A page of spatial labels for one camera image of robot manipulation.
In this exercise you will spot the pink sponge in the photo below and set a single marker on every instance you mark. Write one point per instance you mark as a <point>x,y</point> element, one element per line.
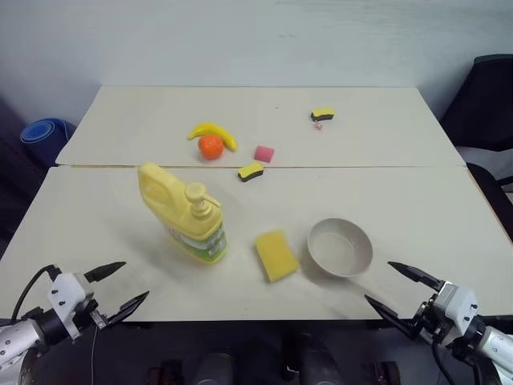
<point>264,153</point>

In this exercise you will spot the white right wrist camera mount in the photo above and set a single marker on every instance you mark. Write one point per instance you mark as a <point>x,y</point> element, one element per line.
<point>459,305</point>

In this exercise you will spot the black office chair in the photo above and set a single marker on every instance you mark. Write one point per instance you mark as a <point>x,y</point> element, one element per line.
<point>481,104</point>

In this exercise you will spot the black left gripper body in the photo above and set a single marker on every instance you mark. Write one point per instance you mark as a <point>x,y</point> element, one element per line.
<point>91,312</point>

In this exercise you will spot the blue rolled mat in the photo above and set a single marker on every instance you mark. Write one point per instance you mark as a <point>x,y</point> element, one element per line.
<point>42,134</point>

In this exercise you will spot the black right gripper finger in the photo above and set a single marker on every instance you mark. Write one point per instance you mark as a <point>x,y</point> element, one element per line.
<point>388,313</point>
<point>413,274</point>

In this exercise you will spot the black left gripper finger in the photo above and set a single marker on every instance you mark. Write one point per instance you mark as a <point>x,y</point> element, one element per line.
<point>105,271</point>
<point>127,307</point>

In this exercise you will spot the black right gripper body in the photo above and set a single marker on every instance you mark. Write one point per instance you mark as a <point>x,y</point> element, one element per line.
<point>428,317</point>

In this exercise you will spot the beige bowl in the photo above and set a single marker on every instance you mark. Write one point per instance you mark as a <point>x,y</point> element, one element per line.
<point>340,246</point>

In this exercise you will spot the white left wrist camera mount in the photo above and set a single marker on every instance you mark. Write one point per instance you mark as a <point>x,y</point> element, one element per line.
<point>66,293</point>

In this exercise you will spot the yellow toy banana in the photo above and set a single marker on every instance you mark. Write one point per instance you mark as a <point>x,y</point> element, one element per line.
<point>214,131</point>

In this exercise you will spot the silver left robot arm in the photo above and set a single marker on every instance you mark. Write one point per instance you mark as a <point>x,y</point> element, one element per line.
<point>18,337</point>

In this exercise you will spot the large yellow sponge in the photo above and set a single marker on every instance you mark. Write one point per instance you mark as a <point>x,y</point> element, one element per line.
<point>277,254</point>

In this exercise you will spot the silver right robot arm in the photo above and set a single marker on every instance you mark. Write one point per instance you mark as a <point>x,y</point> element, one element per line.
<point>495,347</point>

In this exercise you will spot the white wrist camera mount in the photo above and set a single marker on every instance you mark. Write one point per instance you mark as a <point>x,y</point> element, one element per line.
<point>66,293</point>
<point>459,305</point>

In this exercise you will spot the yellow and black sponge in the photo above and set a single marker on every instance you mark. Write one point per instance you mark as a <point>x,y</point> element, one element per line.
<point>322,114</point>
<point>251,171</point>

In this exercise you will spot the yellow soap pump bottle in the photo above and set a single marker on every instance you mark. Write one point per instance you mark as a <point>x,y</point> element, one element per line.
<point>188,216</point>

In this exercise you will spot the orange toy fruit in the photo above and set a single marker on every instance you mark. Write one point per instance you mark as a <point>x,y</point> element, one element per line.
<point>211,147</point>

